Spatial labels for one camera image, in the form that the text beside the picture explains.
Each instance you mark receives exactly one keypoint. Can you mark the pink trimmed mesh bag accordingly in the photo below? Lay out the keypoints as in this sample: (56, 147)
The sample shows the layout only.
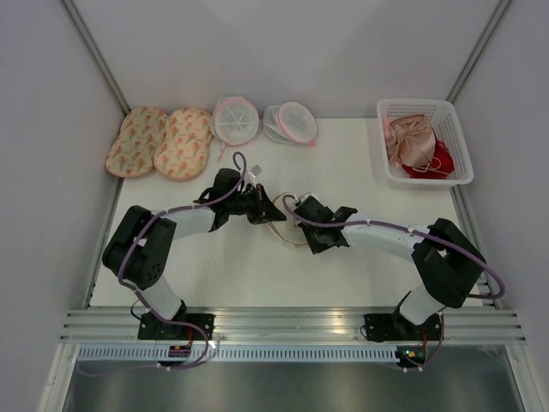
(234, 122)
(290, 123)

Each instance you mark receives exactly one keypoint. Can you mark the floral bra pad left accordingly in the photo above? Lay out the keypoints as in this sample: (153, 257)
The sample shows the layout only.
(142, 131)

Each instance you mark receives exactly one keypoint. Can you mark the white plastic basket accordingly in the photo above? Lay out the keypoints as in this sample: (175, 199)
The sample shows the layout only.
(445, 123)

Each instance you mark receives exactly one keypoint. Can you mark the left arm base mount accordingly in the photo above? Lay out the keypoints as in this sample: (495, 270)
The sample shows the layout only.
(152, 329)

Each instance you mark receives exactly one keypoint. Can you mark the pink trimmed mesh bag left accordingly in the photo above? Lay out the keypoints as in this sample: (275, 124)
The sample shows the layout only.
(234, 122)

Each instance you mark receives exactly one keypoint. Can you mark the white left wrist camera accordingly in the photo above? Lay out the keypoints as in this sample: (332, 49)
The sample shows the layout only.
(253, 174)

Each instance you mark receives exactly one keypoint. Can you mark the floral bra pad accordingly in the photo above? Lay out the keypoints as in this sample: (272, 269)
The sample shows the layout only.
(184, 153)
(142, 131)

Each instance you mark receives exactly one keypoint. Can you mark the pink trimmed mesh bag right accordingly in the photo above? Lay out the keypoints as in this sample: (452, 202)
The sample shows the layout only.
(290, 123)

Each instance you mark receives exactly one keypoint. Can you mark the aluminium corner post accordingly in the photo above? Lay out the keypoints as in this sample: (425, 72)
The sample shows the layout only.
(87, 39)
(489, 30)

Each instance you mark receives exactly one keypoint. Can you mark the floral bra pad right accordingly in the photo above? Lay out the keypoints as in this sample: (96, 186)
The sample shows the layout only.
(184, 153)

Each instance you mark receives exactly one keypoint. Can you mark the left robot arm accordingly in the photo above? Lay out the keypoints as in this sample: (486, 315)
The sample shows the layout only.
(139, 248)

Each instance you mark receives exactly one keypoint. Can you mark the red bra in basket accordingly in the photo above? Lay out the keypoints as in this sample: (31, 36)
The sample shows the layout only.
(441, 166)

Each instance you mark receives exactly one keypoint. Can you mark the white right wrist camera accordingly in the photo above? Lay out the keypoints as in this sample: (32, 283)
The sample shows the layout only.
(303, 199)

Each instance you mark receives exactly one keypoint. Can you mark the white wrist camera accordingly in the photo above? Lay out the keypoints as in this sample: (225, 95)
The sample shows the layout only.
(303, 199)
(253, 174)

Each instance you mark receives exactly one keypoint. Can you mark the cream mesh laundry bag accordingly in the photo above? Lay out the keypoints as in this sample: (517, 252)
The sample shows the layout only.
(288, 230)

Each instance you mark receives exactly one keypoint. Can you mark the left aluminium corner post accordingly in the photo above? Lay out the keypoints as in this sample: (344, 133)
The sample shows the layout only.
(87, 39)

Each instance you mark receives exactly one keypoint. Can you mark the right aluminium corner post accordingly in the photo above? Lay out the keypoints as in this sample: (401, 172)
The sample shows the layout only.
(489, 30)

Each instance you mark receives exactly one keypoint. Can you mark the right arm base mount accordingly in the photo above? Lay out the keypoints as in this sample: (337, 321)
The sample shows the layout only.
(387, 327)

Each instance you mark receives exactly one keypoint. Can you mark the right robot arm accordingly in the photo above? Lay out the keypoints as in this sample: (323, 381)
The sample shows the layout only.
(447, 263)

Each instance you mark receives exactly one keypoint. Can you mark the pink satin bra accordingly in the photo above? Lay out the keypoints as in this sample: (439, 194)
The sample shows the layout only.
(409, 140)

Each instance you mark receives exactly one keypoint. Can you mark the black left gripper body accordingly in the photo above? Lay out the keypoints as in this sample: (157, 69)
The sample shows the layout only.
(249, 205)

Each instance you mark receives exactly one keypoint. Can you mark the white slotted cable duct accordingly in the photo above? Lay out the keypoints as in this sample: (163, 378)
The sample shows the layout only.
(120, 352)

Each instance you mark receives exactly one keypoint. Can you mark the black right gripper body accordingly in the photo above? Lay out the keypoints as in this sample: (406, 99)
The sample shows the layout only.
(316, 243)

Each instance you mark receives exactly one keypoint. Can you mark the aluminium front rail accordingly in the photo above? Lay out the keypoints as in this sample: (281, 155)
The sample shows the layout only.
(470, 325)

